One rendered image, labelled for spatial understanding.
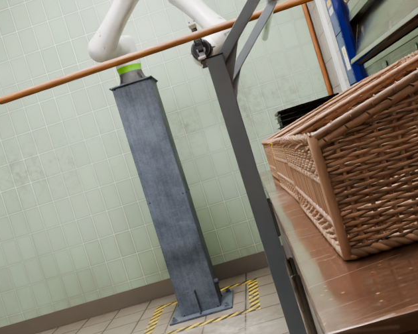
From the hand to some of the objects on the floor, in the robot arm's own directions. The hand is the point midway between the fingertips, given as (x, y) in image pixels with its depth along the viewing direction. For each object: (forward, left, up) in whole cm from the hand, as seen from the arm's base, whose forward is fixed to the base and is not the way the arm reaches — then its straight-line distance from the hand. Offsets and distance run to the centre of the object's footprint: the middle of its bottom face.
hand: (196, 41), depth 222 cm
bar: (+40, +14, -119) cm, 126 cm away
